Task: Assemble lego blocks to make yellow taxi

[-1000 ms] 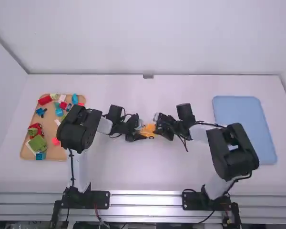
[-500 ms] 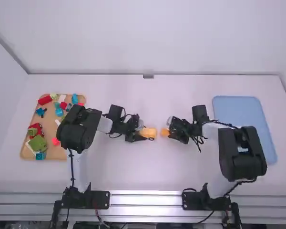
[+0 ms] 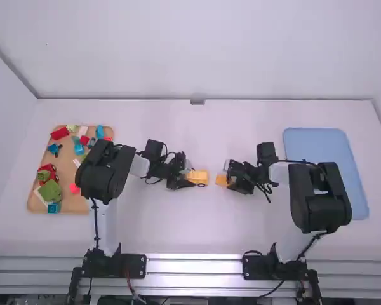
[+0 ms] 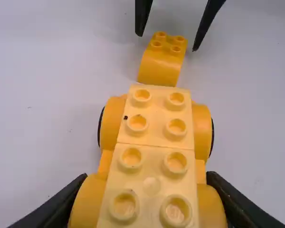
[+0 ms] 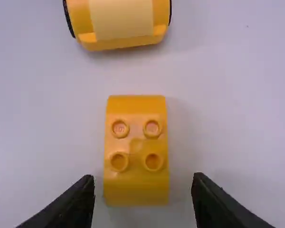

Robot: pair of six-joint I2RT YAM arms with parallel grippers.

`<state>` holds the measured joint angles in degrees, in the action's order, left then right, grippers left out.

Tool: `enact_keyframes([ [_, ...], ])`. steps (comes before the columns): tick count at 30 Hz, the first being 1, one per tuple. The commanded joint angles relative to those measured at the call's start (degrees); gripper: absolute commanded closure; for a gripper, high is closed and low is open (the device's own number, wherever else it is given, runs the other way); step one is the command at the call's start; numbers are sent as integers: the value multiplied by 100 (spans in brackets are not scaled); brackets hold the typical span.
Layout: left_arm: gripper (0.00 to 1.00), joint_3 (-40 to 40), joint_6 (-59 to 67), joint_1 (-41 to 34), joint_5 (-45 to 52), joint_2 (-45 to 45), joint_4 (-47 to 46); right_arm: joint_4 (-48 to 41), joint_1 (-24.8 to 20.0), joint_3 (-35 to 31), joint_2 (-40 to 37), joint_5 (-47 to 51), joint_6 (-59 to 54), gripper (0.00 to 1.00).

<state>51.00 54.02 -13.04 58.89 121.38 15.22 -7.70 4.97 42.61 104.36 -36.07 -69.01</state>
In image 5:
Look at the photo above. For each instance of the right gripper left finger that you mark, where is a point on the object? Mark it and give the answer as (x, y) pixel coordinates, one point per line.
(66, 211)

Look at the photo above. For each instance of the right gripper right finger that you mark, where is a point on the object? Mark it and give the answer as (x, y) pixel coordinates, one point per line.
(216, 209)

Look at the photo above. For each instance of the yellow toy car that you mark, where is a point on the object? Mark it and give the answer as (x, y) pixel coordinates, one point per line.
(123, 21)

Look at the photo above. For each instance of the yellow toy brick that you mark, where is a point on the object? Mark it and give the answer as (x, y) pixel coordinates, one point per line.
(135, 185)

